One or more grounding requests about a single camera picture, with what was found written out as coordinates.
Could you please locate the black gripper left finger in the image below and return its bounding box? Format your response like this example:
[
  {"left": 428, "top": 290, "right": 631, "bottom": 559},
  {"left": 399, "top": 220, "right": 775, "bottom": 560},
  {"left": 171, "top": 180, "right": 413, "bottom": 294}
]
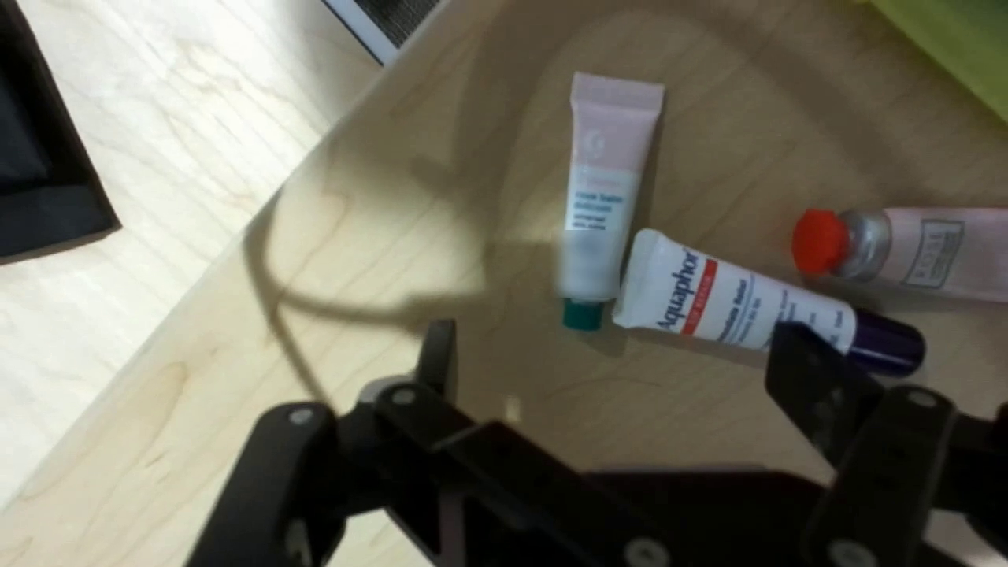
[{"left": 417, "top": 318, "right": 456, "bottom": 394}]

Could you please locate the black Roosport pouch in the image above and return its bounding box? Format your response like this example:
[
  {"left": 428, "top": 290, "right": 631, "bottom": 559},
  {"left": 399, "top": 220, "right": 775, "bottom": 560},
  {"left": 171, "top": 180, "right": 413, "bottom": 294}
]
[{"left": 0, "top": 0, "right": 121, "bottom": 264}]

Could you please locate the green card packet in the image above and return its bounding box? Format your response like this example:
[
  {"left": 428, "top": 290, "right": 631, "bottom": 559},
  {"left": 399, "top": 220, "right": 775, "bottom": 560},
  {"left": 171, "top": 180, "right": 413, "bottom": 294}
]
[{"left": 867, "top": 0, "right": 1008, "bottom": 121}]

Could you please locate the white tube with teal cap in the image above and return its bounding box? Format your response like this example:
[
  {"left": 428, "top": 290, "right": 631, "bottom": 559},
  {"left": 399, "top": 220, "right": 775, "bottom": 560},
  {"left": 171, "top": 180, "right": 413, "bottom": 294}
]
[{"left": 559, "top": 73, "right": 665, "bottom": 332}]

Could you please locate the white Aquaphor tube blue cap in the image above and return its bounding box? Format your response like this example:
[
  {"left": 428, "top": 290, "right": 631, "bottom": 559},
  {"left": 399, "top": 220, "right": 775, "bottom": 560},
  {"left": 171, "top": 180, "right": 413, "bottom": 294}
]
[{"left": 611, "top": 229, "right": 926, "bottom": 378}]

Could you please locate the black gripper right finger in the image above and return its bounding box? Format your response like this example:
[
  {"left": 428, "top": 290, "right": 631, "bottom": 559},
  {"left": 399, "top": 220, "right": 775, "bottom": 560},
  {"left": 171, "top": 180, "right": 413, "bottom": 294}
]
[{"left": 765, "top": 325, "right": 885, "bottom": 465}]

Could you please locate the pink tube with orange cap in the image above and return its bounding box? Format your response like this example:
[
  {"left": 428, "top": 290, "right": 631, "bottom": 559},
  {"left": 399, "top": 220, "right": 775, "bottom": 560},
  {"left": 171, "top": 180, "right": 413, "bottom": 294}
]
[{"left": 790, "top": 207, "right": 1008, "bottom": 302}]

